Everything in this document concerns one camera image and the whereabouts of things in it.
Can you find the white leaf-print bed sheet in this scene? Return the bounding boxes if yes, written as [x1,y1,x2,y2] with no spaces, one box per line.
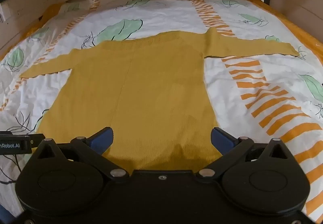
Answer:
[0,0,323,223]

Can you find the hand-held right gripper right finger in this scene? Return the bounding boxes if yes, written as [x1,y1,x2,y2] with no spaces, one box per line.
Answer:
[195,127,296,182]

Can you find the mustard yellow knit sweater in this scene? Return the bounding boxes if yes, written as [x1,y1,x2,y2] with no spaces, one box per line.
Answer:
[20,28,301,172]

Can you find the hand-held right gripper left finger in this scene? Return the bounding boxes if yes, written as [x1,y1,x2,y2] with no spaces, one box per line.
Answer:
[32,127,131,184]

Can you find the orange mattress cover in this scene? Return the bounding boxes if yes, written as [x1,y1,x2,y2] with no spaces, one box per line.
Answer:
[235,0,323,47]

